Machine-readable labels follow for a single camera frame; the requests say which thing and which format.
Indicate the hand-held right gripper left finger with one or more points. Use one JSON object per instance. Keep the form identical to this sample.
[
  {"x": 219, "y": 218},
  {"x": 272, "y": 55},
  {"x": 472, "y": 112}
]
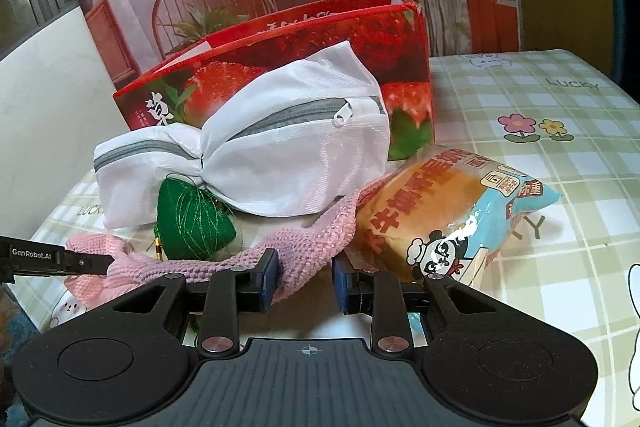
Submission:
[{"x": 271, "y": 279}]

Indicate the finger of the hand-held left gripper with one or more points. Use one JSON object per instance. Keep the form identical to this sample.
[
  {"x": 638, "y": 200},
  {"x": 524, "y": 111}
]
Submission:
[{"x": 35, "y": 252}]

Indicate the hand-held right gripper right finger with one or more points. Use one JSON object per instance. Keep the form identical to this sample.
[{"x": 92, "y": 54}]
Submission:
[{"x": 339, "y": 284}]

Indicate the pink knitted cloth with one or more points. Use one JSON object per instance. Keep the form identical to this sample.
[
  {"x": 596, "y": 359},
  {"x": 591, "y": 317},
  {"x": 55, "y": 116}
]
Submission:
[{"x": 300, "y": 247}]

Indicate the packaged bread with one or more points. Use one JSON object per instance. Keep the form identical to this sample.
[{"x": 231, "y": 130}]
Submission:
[{"x": 415, "y": 207}]

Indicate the white mesh zipper bag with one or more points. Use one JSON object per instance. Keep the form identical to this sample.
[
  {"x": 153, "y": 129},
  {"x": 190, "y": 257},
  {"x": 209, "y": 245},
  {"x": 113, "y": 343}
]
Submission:
[{"x": 280, "y": 157}]

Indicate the red strawberry print box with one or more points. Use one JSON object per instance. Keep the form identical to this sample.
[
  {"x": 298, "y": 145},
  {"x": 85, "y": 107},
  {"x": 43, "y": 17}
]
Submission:
[{"x": 350, "y": 42}]

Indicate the green thread ball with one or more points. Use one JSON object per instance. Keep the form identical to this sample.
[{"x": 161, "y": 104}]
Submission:
[{"x": 190, "y": 217}]

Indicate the green checkered tablecloth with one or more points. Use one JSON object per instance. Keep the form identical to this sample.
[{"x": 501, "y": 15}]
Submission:
[{"x": 550, "y": 207}]

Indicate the blue curtain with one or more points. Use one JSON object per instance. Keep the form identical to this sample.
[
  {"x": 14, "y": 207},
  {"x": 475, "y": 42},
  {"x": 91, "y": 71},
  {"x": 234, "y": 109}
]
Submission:
[{"x": 622, "y": 7}]

